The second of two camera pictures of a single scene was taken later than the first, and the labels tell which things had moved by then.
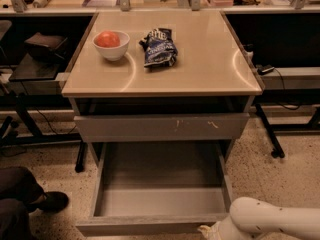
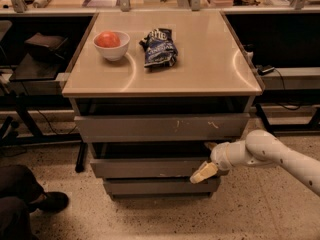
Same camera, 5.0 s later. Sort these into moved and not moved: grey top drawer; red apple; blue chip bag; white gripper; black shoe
Moved: white gripper
Not moved: red apple; black shoe; blue chip bag; grey top drawer
